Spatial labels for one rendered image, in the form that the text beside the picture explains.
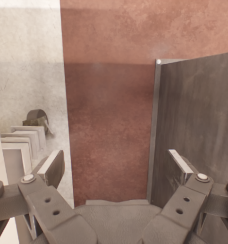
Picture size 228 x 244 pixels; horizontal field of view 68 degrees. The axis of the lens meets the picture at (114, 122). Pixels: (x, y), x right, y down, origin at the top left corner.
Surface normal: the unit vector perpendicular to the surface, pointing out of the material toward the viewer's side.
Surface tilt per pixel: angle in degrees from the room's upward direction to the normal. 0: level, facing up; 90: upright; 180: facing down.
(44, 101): 0
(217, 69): 90
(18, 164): 0
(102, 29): 0
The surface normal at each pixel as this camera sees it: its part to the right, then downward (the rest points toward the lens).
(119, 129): 0.02, 0.27
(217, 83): -1.00, 0.00
